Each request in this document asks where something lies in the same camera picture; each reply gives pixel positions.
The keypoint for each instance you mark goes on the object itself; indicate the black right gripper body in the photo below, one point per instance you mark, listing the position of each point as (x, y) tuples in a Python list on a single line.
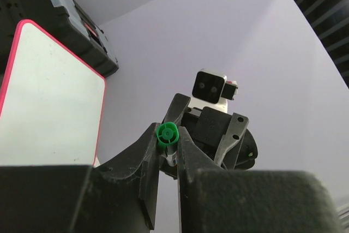
[(206, 128)]

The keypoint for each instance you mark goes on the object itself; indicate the green marker cap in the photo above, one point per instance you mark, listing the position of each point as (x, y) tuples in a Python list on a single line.
[(167, 134)]

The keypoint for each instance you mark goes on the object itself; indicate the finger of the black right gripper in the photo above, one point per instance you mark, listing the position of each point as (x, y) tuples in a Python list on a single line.
[(230, 144), (178, 107)]

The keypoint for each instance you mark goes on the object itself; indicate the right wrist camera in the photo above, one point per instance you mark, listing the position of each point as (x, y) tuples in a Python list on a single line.
[(212, 90)]

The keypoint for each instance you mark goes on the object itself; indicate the pink framed whiteboard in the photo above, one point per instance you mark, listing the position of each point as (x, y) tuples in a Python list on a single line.
[(51, 103)]

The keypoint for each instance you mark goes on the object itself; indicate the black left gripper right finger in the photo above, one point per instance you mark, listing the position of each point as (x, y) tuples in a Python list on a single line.
[(212, 199)]

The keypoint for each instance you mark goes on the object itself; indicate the white marker pen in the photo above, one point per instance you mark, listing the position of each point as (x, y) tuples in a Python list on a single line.
[(170, 154)]

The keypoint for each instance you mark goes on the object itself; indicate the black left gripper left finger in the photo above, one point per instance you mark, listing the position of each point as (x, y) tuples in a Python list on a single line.
[(118, 196)]

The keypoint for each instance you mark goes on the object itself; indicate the black plastic toolbox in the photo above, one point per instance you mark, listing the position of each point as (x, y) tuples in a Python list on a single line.
[(67, 22)]

